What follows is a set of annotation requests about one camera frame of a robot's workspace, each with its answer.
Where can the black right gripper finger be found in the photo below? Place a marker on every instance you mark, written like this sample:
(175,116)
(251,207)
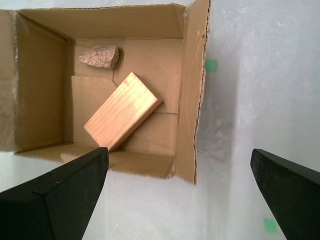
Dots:
(50,205)
(297,200)

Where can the cardboard box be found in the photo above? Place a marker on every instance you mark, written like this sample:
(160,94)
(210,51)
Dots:
(45,100)

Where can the light wooden block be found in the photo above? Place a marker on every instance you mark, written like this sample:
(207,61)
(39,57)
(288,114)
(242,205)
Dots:
(122,112)

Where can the speckled granite rock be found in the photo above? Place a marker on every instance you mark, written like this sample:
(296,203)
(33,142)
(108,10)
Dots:
(100,57)

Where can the green tape piece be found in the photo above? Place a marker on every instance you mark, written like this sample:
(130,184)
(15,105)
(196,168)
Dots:
(270,225)
(212,65)

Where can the white table cover sheet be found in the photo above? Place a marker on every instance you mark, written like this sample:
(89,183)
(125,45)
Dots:
(250,100)

